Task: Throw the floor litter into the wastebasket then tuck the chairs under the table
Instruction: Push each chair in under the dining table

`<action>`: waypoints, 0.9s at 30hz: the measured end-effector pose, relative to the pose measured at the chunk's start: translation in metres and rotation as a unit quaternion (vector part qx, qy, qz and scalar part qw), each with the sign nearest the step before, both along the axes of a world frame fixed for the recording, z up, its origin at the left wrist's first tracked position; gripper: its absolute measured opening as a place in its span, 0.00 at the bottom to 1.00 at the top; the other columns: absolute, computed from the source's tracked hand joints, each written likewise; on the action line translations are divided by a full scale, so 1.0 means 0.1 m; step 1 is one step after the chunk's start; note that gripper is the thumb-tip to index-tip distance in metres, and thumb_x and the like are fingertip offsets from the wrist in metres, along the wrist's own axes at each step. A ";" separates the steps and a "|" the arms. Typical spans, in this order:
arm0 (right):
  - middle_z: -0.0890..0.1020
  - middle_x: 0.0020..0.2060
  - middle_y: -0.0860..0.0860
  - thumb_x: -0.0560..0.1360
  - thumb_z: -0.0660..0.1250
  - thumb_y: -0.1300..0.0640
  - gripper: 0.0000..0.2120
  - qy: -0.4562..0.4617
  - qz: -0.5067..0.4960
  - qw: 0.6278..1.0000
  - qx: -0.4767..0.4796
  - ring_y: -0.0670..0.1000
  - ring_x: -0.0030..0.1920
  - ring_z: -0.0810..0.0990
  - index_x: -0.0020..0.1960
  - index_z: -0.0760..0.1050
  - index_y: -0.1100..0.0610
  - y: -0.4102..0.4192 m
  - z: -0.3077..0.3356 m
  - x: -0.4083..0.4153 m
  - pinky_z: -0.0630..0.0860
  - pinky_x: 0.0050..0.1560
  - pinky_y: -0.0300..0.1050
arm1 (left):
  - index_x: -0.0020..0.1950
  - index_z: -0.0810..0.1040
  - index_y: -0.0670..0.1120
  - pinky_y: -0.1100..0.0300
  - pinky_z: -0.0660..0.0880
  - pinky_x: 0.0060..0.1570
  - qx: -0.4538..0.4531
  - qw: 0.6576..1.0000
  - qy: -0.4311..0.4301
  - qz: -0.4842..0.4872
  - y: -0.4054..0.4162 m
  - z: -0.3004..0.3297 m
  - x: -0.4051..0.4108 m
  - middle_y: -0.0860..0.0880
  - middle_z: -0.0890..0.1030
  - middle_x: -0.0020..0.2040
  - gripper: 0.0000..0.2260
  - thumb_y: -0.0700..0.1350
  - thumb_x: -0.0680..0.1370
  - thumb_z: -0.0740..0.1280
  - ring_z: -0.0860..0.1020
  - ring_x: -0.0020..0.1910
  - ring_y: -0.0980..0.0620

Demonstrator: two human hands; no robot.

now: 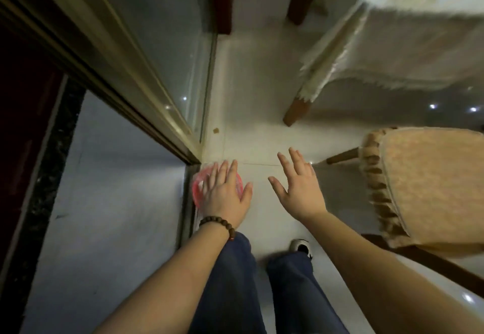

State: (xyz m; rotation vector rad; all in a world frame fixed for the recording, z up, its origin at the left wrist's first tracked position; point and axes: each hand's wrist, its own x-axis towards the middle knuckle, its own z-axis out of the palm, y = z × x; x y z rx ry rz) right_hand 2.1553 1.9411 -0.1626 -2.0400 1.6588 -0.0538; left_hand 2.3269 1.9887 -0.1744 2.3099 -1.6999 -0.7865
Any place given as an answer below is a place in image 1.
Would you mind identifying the brown bead bracelet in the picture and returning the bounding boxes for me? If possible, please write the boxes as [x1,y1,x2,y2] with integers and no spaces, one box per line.
[198,215,237,242]

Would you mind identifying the tan fringed seat cushion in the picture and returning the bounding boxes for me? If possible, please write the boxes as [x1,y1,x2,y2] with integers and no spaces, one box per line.
[358,127,484,259]

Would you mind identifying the person's right hand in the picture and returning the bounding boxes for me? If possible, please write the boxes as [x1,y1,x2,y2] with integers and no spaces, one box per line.
[267,147,328,223]

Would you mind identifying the red plastic waste basket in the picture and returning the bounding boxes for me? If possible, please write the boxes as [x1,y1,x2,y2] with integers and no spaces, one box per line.
[192,167,245,208]

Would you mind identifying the gold framed glass sliding door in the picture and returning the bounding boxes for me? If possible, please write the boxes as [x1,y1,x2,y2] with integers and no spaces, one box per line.
[0,0,218,164]

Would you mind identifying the blue jeans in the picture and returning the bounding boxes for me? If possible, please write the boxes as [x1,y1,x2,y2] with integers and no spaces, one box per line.
[189,231,350,334]

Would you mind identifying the dining table with cream tablecloth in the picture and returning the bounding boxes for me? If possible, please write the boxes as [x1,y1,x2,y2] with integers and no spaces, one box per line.
[298,0,484,104]

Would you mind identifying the person's left hand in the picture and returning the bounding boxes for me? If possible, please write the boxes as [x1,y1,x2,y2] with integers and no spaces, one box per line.
[202,159,253,229]

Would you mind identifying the person's right forearm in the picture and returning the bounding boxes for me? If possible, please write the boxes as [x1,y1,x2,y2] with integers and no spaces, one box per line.
[302,211,484,334]

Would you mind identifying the person's left forearm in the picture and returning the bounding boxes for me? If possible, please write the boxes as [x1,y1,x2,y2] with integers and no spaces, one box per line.
[92,224,237,334]

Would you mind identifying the metal sliding door track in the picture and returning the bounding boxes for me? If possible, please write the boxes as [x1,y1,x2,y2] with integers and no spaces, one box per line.
[175,163,203,249]

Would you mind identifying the person's right sneaker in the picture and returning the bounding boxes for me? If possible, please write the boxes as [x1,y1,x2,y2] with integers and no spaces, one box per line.
[289,238,314,262]

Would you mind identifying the wooden chair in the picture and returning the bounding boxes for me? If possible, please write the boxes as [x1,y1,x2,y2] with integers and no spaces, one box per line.
[326,147,484,297]

